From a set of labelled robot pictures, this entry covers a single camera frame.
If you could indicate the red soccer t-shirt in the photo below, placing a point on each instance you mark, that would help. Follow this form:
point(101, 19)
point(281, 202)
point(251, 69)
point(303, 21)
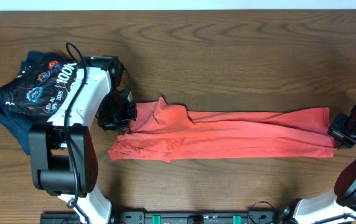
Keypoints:
point(166, 132)

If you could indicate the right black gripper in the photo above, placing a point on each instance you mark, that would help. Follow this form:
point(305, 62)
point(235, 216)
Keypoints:
point(337, 130)

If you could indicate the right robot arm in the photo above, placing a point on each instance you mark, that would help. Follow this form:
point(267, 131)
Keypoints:
point(338, 205)

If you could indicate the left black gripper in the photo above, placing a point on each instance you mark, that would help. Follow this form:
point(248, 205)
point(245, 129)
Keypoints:
point(121, 126)

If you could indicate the black printed t-shirt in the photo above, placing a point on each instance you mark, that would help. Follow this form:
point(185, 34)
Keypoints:
point(41, 88)

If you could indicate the navy blue folded garment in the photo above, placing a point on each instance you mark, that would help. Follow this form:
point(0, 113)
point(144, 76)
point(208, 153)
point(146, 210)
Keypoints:
point(19, 124)

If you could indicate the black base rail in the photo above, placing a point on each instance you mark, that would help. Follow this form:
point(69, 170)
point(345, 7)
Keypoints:
point(253, 215)

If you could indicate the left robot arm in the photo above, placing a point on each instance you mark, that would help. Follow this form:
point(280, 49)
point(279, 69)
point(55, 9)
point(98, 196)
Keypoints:
point(62, 155)

